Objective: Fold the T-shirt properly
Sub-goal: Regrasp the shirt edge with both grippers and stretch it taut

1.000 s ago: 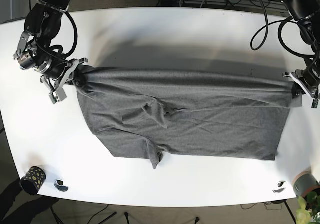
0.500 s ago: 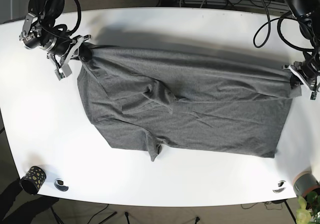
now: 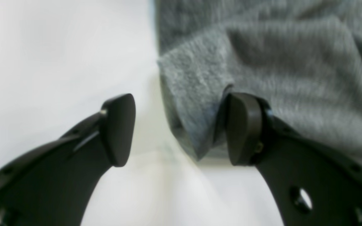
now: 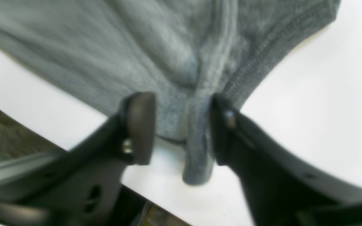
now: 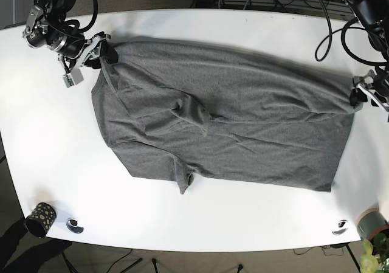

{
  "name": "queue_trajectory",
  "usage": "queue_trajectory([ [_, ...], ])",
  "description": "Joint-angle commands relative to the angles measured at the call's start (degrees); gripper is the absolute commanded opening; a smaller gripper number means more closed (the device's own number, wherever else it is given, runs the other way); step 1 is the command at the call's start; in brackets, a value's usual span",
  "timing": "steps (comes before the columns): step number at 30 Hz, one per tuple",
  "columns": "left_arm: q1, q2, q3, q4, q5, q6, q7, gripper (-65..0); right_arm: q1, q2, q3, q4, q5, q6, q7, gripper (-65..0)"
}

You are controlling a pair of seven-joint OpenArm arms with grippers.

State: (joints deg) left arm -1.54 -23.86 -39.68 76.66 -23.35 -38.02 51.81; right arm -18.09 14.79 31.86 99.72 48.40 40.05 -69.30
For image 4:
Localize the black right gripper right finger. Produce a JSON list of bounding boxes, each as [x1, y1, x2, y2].
[[210, 94, 362, 226]]

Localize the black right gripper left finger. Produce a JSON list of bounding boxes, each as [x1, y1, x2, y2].
[[0, 92, 156, 226]]

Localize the grey T-shirt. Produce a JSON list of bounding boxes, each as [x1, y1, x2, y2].
[[0, 0, 340, 186]]

